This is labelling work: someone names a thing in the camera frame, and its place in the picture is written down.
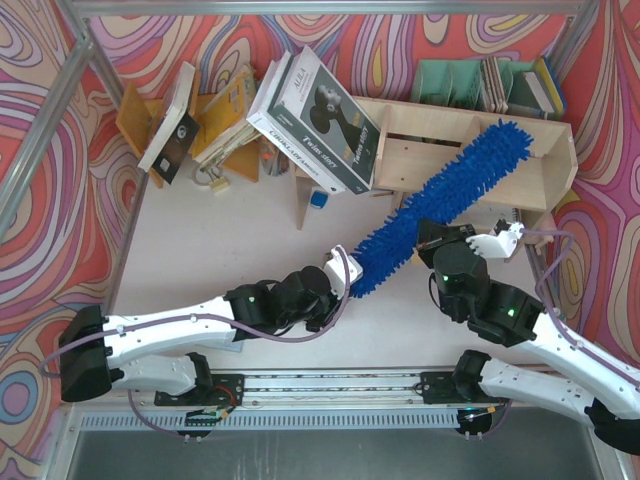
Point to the yellow sticky note pad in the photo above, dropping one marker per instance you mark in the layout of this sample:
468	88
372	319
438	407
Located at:
415	258

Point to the blue microfiber duster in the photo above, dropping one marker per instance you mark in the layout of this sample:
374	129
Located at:
476	170

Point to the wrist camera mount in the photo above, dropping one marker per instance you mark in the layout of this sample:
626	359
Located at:
342	270
499	243

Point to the blue white eraser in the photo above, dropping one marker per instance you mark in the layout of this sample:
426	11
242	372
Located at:
318	199

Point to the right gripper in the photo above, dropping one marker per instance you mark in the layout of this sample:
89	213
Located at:
437	235

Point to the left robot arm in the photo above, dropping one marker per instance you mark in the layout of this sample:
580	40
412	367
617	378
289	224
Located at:
98	353

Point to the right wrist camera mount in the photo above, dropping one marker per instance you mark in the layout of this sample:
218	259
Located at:
499	243

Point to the white spiral notebook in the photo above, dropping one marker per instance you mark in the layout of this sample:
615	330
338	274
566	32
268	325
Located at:
484	216

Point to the blue yellow calculator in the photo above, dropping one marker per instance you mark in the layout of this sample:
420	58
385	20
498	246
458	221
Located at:
235	347

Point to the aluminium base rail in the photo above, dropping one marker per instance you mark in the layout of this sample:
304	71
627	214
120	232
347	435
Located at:
330	387

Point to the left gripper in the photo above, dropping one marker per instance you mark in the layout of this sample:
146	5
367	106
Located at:
329	307

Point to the blue covered book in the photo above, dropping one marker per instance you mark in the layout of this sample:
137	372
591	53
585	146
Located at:
543	78

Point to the pencil cup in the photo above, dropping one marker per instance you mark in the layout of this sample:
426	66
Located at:
273	161

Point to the yellow book stack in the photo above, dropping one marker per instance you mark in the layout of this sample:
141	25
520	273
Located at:
223	123

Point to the white black paperback book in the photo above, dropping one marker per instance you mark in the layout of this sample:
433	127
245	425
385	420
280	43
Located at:
173	129

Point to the white Chokladfabriken book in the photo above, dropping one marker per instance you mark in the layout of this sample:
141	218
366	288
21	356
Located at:
265	122

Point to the pink pig figurine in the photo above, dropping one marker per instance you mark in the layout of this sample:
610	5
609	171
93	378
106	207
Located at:
539	241

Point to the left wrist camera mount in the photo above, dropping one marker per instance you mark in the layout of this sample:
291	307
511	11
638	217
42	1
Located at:
342	270

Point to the light wooden bookshelf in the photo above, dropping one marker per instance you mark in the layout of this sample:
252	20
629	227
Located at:
447	160

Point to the green desk organizer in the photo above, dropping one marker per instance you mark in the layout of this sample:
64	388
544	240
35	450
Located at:
465	84

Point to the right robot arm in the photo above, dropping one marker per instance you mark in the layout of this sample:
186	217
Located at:
589	384

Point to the black white Twins story book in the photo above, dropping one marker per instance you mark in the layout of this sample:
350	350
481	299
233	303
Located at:
319	117

